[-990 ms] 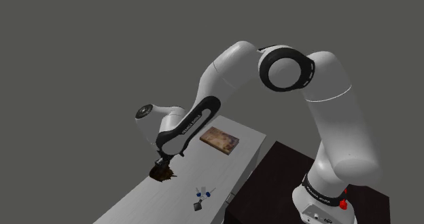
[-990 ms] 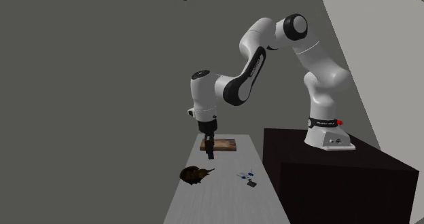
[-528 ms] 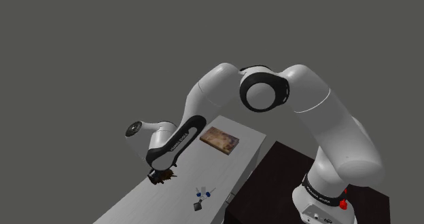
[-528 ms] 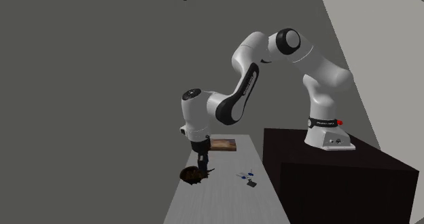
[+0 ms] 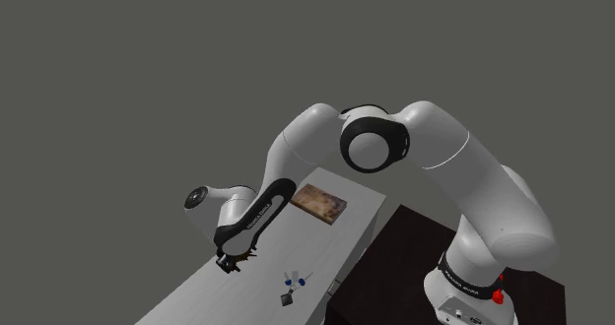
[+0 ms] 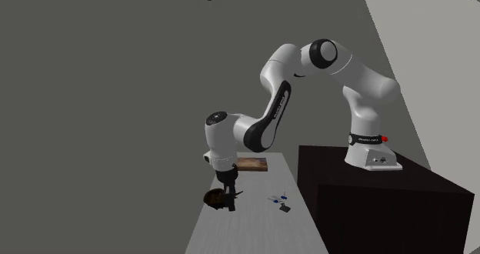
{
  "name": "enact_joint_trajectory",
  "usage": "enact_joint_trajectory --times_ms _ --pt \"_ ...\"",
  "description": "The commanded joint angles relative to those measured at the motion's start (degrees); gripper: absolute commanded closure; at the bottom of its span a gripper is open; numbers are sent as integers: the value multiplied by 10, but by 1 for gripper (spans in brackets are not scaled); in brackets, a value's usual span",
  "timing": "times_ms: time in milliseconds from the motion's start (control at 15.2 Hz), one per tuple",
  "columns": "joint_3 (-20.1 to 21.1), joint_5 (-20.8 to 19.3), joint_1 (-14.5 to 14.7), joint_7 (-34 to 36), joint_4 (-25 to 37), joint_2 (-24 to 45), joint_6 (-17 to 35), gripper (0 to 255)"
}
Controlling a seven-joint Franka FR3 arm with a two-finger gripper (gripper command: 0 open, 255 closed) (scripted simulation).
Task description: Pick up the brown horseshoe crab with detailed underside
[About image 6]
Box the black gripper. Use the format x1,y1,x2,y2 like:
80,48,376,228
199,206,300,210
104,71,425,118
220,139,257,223
215,165,244,212

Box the dark brown bowl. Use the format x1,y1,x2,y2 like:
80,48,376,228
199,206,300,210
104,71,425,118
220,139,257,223
203,188,228,211

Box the brown wooden board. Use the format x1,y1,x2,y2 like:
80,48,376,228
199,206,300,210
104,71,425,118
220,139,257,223
235,157,269,172

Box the blue key bunch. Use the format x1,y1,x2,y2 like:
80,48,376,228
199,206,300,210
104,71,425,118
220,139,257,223
266,191,292,213

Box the black robot stand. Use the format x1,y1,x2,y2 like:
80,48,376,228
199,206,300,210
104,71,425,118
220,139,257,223
297,145,475,254

